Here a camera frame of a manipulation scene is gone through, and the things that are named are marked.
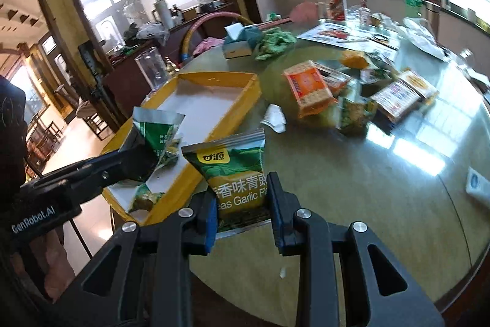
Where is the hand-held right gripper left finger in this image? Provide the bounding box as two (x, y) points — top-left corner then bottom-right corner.
(54, 191), (219, 327)

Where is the green cloth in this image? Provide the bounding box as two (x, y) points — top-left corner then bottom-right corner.
(254, 27), (297, 61)

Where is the pink fly swatter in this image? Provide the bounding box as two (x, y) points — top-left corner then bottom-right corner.
(289, 1), (320, 23)

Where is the yellow snack packet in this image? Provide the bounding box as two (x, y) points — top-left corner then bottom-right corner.
(341, 50), (370, 69)

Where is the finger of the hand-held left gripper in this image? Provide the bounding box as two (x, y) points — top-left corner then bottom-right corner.
(74, 130), (159, 193)

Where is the crumpled white plastic bag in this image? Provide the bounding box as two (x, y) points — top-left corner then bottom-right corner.
(398, 17), (452, 61)

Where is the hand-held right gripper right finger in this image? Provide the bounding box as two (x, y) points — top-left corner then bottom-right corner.
(266, 172), (447, 327)

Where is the yellow cardboard tray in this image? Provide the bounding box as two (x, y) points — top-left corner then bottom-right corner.
(100, 71), (263, 226)

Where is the teal tissue box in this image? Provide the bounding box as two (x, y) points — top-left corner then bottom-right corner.
(223, 22), (265, 59)

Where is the blue red label cracker packet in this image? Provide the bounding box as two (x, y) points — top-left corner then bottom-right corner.
(369, 82), (416, 123)

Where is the white red label liquor bottle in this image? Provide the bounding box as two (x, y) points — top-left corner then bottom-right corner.
(327, 0), (347, 23)

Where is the wooden chair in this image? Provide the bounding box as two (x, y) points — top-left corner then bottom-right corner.
(82, 101), (110, 142)

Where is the crumpled white paper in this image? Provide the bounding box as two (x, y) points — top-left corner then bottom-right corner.
(261, 104), (288, 133)

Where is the white tube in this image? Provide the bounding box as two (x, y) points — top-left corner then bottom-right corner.
(465, 166), (490, 205)

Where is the pink cloth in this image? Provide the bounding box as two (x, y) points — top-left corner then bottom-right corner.
(193, 37), (224, 57)

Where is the white pitcher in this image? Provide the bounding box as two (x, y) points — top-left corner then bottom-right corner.
(153, 0), (175, 31)

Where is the printed leaflet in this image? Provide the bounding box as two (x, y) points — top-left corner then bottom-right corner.
(296, 22), (401, 52)

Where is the clear glass bottle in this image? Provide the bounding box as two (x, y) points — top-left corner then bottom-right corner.
(314, 0), (330, 21)

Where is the small red cap bottle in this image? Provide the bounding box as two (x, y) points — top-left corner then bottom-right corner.
(358, 0), (371, 27)

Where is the dark wooden sideboard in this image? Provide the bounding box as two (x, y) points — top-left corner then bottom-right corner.
(103, 5), (238, 109)

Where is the colourful hula hoop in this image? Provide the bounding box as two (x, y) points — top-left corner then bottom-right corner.
(180, 10), (255, 69)

